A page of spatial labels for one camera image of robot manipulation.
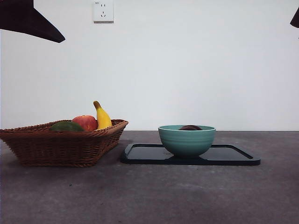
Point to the teal ceramic bowl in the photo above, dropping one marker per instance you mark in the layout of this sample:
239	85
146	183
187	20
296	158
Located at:
187	142

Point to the brown wicker basket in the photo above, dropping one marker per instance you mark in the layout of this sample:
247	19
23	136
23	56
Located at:
58	149

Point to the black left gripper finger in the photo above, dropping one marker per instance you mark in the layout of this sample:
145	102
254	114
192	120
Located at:
23	18

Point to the red apple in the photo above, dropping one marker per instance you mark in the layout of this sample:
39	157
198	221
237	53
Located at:
86	122

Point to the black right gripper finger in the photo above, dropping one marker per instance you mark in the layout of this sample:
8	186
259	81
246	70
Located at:
296	19

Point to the yellow banana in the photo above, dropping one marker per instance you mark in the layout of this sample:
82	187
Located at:
104	119

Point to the green mango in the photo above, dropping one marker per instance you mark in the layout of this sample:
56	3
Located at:
65	127

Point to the white wall socket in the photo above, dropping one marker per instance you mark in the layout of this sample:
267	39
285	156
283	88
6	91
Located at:
104	11

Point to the black rectangular tray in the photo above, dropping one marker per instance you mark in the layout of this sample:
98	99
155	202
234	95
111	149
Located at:
144	155

